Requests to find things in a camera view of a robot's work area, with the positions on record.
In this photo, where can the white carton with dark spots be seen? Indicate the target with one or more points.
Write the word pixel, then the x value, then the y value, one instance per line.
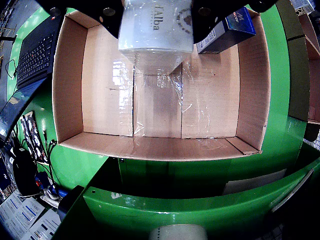
pixel 300 5

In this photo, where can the black laptop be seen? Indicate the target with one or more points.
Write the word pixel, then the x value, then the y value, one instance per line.
pixel 35 57

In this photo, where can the white printed paper sheet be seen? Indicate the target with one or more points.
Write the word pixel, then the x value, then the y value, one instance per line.
pixel 42 227
pixel 17 215

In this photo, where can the black round device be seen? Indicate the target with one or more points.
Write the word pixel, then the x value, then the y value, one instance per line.
pixel 25 175

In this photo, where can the dark navy box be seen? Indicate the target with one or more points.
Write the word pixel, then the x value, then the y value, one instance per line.
pixel 70 202

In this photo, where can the black white picture sheet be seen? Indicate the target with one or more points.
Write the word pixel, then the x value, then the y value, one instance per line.
pixel 32 135

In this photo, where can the blue cylindrical object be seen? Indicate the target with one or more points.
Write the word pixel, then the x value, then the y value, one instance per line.
pixel 61 192

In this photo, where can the cardboard box with raised flap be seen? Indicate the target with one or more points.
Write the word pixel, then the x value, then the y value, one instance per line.
pixel 290 22

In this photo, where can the green metal cabinet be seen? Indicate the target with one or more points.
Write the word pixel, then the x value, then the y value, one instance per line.
pixel 175 215

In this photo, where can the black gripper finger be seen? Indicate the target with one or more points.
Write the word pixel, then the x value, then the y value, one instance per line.
pixel 205 15
pixel 95 10

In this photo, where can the plain cardboard box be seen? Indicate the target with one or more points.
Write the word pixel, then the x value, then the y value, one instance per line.
pixel 297 80

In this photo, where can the large shallow cardboard tray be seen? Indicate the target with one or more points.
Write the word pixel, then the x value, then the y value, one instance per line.
pixel 105 100

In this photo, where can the blue grey M carton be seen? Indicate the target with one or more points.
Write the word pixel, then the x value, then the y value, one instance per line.
pixel 240 22

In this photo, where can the white d'Alba carton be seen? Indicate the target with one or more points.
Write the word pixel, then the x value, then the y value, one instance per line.
pixel 155 37

